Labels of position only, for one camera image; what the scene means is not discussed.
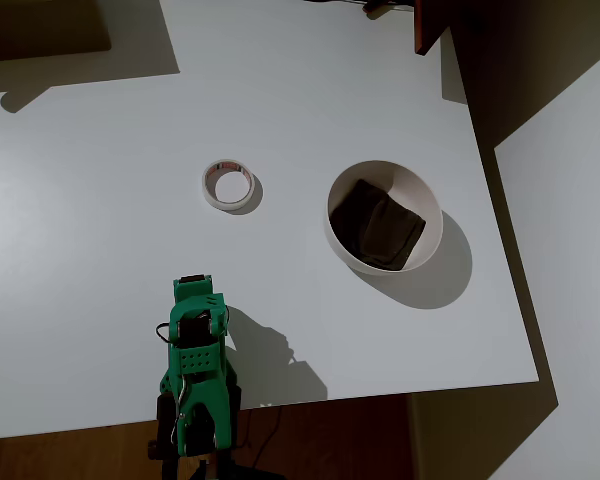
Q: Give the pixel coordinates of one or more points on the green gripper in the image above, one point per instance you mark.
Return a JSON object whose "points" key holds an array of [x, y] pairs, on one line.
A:
{"points": [[194, 286]]}

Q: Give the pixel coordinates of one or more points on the white masking tape roll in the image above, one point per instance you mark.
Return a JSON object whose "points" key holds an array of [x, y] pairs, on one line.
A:
{"points": [[207, 191]]}

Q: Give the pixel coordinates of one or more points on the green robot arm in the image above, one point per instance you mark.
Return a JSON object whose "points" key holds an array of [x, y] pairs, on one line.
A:
{"points": [[200, 390]]}

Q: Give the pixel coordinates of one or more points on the dark folded cloth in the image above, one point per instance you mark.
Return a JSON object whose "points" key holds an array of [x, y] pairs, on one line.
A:
{"points": [[380, 225]]}

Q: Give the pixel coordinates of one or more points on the white round bowl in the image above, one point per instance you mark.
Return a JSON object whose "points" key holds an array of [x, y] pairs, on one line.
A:
{"points": [[416, 186]]}

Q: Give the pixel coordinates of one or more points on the dark brown furniture piece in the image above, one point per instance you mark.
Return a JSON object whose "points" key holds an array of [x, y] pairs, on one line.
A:
{"points": [[40, 25]]}

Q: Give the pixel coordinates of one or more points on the brown wooden board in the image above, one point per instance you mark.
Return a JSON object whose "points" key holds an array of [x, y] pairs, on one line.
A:
{"points": [[426, 25]]}

